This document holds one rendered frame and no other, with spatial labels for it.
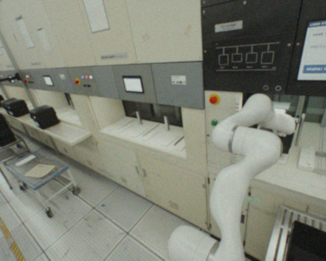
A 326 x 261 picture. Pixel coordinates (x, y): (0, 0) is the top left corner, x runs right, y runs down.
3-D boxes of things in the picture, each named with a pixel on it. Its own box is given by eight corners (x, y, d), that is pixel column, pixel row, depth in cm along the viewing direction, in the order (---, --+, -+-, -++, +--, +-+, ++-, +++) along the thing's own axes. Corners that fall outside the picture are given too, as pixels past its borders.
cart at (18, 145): (-7, 159, 374) (-21, 139, 352) (21, 145, 409) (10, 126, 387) (6, 174, 318) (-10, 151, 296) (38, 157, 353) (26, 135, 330)
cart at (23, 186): (18, 191, 272) (1, 165, 250) (52, 170, 308) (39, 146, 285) (49, 219, 217) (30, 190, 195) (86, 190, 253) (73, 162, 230)
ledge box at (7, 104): (9, 116, 339) (1, 103, 327) (25, 110, 358) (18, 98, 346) (15, 118, 322) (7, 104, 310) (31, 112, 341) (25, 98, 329)
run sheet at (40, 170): (22, 176, 224) (22, 175, 223) (38, 163, 243) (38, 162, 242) (41, 178, 214) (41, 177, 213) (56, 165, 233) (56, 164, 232)
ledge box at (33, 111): (34, 127, 270) (25, 110, 257) (53, 119, 287) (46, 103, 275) (41, 131, 251) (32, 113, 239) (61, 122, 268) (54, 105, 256)
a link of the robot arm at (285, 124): (297, 103, 71) (296, 120, 95) (252, 100, 80) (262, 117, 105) (293, 126, 70) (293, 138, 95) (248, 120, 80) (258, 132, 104)
